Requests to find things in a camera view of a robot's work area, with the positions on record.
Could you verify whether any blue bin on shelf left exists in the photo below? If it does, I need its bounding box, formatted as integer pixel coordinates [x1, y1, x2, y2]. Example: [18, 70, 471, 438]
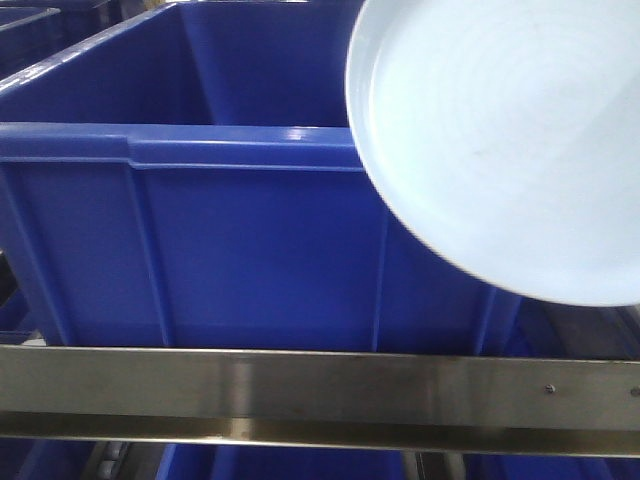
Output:
[1, 1, 124, 78]

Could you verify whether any light blue plate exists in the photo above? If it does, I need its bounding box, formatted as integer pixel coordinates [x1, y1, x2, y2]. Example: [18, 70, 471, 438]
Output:
[345, 1, 639, 306]

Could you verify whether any blue bin on shelf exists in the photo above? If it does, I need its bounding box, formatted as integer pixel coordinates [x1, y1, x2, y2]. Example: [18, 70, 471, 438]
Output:
[1, 1, 124, 78]
[1, 1, 521, 355]

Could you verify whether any blue bin on shelf middle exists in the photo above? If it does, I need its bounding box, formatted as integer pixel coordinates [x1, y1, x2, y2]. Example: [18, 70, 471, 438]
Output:
[1, 1, 521, 355]

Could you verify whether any stainless steel shelf rack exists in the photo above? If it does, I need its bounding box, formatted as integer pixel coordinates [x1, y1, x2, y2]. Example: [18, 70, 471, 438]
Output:
[1, 345, 639, 458]

